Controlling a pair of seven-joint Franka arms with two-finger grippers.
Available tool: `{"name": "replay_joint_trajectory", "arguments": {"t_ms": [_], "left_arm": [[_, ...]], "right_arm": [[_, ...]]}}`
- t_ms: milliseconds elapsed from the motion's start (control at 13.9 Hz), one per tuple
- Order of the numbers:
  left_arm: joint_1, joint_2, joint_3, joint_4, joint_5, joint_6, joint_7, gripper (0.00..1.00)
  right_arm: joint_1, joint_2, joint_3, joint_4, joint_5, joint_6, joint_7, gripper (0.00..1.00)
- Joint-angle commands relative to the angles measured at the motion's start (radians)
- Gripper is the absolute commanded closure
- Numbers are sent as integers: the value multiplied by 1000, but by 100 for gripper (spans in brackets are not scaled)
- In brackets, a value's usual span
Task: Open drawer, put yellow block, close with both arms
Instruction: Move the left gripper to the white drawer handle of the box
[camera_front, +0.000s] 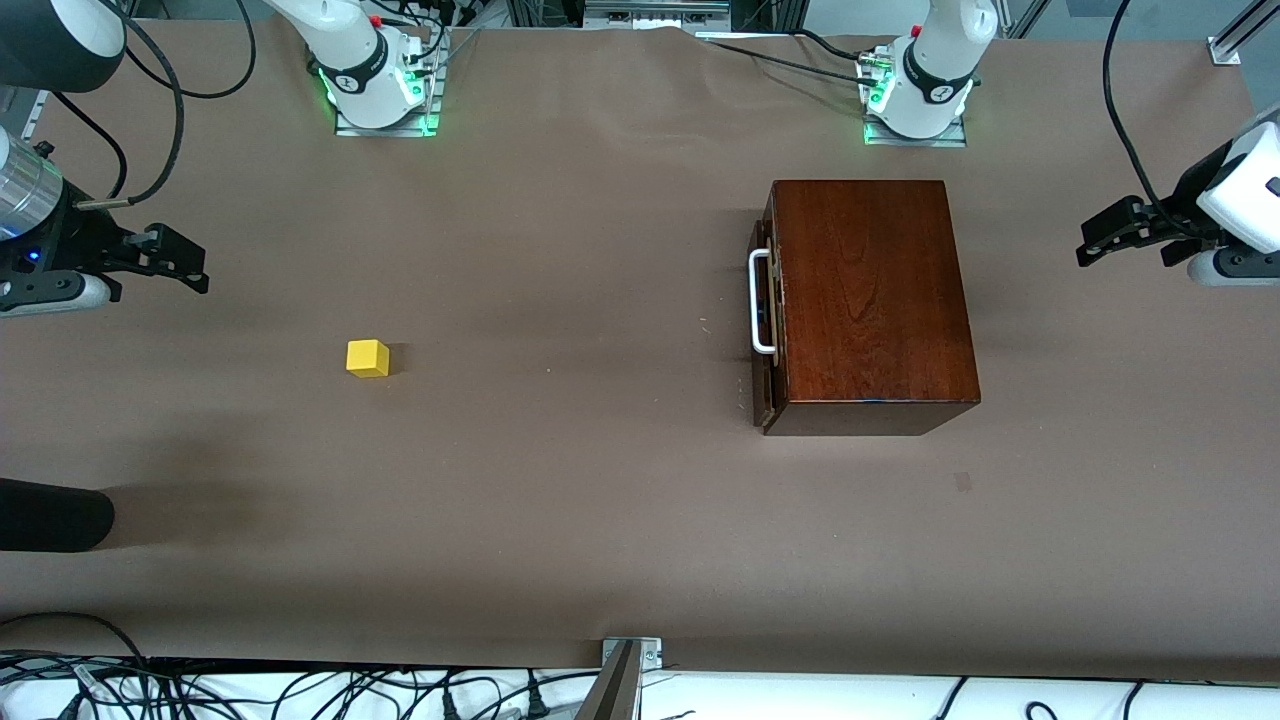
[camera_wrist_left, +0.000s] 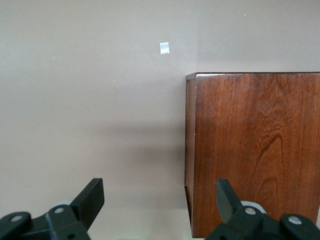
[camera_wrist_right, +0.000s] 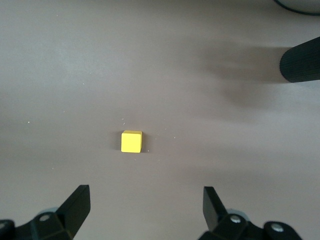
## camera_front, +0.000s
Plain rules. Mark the yellow cube block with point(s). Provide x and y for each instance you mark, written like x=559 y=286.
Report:
x=367 y=358

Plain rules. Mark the brown table cover sheet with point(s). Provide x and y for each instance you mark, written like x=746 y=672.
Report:
x=560 y=250

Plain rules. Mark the black ribbed cylinder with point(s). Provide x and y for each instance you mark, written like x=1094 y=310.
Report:
x=50 y=515

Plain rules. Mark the metal clamp bracket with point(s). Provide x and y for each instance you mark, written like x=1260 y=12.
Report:
x=648 y=652

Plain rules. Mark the metal rack frame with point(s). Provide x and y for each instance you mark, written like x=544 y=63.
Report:
x=650 y=12

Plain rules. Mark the dark mounting post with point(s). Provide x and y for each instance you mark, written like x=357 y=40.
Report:
x=610 y=690

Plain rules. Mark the dark brown wooden drawer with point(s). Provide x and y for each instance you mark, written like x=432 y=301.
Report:
x=768 y=385

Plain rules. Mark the aluminium profile bar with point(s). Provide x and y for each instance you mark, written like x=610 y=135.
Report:
x=1240 y=35
x=22 y=110

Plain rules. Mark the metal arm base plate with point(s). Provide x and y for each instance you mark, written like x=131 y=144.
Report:
x=385 y=128
x=915 y=140

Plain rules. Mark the dark brown wooden drawer box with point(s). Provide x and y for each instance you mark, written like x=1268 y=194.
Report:
x=880 y=300

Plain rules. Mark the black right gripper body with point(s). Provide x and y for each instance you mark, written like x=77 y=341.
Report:
x=70 y=240

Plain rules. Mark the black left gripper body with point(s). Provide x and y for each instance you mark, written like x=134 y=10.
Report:
x=1184 y=212

